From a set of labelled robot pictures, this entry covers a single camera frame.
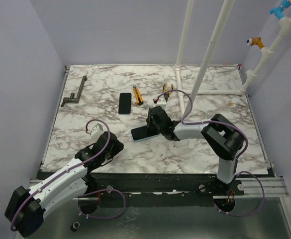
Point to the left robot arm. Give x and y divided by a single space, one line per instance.
28 208

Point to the black smartphone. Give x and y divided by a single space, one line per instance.
124 107

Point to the yellow utility knife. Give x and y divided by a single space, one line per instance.
139 100

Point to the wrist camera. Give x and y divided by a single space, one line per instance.
160 102
95 132

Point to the white PVC pipe frame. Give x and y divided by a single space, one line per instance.
285 28

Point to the yellow handled pliers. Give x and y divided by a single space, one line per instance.
167 91

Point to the blue cased phone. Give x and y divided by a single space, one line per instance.
143 133

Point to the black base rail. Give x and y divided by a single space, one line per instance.
175 190

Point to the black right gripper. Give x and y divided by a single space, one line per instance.
152 122

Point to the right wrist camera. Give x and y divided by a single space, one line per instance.
160 102

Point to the dark metal crank handle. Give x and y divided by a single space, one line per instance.
74 98

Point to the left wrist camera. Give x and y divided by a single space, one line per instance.
95 132

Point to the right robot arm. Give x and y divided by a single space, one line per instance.
222 136

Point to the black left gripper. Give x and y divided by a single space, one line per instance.
118 147

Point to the small black ring knob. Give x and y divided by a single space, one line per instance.
74 227

